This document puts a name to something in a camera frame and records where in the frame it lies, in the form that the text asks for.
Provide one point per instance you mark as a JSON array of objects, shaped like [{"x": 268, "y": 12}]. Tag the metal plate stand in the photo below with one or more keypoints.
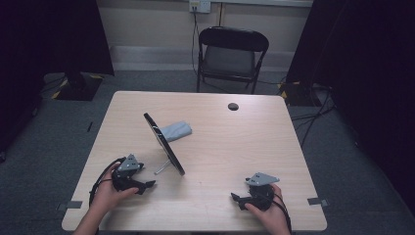
[{"x": 162, "y": 168}]

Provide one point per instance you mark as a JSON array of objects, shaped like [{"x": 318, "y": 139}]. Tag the black stand base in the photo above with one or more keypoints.
[
  {"x": 78, "y": 88},
  {"x": 298, "y": 94}
]

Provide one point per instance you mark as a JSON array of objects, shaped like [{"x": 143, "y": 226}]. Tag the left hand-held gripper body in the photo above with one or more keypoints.
[{"x": 125, "y": 179}]

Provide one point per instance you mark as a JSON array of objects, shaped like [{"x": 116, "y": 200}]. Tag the grey tape strip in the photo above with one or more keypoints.
[
  {"x": 316, "y": 201},
  {"x": 73, "y": 205}
]

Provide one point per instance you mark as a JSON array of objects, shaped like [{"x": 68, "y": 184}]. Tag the light blue cleaning cloth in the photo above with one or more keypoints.
[{"x": 176, "y": 131}]

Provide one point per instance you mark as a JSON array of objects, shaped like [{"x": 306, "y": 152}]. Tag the black floral decorative plate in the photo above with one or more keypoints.
[{"x": 164, "y": 143}]

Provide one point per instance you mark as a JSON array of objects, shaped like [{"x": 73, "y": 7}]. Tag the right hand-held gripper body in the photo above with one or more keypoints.
[{"x": 261, "y": 196}]

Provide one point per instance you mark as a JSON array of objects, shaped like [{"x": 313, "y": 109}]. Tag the person's left hand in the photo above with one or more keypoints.
[{"x": 104, "y": 196}]

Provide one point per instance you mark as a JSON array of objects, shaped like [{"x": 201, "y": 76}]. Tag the white wall socket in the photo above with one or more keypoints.
[{"x": 199, "y": 6}]

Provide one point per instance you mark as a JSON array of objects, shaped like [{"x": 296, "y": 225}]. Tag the black folding chair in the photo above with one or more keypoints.
[{"x": 233, "y": 40}]

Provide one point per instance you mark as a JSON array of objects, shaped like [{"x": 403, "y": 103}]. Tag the black pen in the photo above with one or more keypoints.
[{"x": 89, "y": 127}]

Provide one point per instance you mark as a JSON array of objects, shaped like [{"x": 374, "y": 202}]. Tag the person's right hand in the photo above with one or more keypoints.
[{"x": 275, "y": 218}]

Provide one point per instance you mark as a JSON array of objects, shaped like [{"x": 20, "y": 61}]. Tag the dark curtain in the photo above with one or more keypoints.
[
  {"x": 368, "y": 65},
  {"x": 49, "y": 39}
]

